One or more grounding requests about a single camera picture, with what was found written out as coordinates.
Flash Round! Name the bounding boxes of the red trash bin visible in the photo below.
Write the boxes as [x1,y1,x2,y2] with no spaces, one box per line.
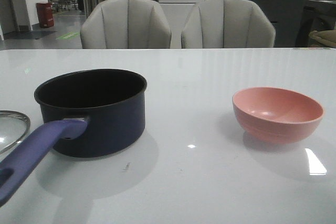
[36,2,54,28]

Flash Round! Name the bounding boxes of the dark grey sideboard counter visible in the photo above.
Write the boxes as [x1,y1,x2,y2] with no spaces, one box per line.
[250,0,335,47]

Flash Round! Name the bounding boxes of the dark floor mat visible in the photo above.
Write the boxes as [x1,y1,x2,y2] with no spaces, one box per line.
[4,30,55,40]

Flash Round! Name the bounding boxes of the left beige upholstered chair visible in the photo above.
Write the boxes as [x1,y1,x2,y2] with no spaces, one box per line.
[80,0,172,49]

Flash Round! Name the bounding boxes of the right beige upholstered chair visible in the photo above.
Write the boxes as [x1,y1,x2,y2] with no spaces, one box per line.
[181,0,276,49]

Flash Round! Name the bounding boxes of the pink plastic bowl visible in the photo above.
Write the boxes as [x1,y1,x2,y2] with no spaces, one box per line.
[232,87,324,144]

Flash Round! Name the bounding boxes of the beige upholstered chair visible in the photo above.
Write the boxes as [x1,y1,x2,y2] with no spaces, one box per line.
[80,0,172,49]
[181,0,276,49]

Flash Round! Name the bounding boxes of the glass lid with blue knob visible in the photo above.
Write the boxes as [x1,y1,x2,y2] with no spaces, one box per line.
[1,110,30,154]

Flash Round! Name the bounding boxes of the dark blue saucepan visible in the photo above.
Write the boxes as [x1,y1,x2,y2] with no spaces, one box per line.
[1,69,147,204]

